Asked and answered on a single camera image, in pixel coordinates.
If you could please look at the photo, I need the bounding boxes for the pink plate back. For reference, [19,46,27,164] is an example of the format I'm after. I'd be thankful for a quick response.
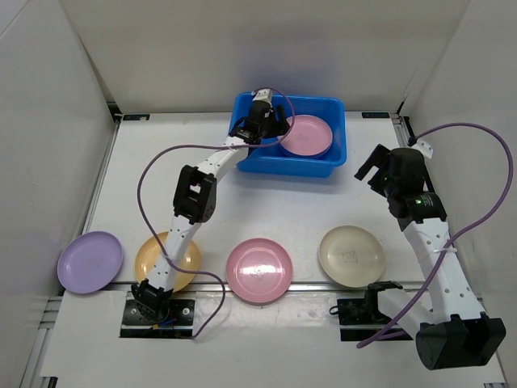
[280,115,333,146]

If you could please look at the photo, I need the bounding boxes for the pink plate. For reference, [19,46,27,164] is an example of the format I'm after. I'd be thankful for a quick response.
[280,115,333,146]
[225,238,294,305]

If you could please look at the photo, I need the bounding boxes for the cream plate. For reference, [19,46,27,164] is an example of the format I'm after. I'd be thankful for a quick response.
[318,226,386,289]

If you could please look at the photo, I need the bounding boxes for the pink plate front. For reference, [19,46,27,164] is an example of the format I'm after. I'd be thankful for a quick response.
[225,238,294,305]

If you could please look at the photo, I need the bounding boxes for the blue plate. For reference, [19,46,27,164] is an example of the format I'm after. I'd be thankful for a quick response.
[280,142,330,158]

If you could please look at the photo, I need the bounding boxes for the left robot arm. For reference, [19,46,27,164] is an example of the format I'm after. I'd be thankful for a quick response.
[132,89,292,324]

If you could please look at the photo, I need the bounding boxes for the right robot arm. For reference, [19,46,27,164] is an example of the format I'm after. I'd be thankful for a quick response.
[355,145,506,370]

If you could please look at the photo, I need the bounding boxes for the blue plastic bin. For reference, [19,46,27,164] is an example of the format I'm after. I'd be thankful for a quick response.
[237,94,347,178]

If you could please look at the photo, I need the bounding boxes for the yellow plate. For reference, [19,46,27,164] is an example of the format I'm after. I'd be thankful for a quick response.
[134,237,201,292]

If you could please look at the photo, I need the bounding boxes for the purple plate front left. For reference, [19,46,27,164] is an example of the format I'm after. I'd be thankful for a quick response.
[57,231,124,294]

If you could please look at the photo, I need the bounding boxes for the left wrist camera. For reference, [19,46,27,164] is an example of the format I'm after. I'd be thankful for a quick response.
[251,88,273,106]

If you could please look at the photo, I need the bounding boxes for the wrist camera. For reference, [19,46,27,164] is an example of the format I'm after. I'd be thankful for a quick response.
[251,88,273,106]
[408,137,434,159]

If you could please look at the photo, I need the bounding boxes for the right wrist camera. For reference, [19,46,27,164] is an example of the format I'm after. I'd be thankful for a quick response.
[408,137,434,159]

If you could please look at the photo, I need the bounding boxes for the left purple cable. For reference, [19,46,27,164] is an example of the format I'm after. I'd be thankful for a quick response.
[137,87,295,340]

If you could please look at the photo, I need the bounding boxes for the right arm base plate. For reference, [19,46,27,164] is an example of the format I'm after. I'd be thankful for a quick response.
[329,298,390,342]

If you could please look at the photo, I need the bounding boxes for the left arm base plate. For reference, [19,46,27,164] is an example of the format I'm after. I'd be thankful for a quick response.
[119,298,195,340]

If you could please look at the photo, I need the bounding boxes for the left aluminium rail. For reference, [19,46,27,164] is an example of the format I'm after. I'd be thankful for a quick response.
[19,114,123,387]

